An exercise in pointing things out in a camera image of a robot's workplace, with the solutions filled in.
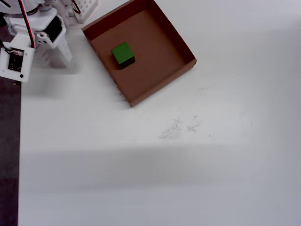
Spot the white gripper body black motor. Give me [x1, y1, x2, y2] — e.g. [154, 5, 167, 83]
[4, 8, 67, 50]

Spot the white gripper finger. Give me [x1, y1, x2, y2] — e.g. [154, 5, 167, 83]
[41, 46, 68, 69]
[52, 30, 76, 69]

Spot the green cube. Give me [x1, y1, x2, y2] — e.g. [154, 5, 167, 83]
[111, 42, 136, 71]

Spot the brown cardboard box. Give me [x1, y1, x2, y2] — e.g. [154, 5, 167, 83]
[81, 0, 198, 108]

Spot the red black servo cable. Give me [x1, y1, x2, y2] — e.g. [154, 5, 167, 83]
[70, 0, 81, 13]
[17, 0, 36, 49]

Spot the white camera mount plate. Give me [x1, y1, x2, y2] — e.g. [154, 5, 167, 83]
[0, 32, 34, 83]

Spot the black camera cable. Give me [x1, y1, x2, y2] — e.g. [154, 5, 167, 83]
[0, 39, 10, 54]

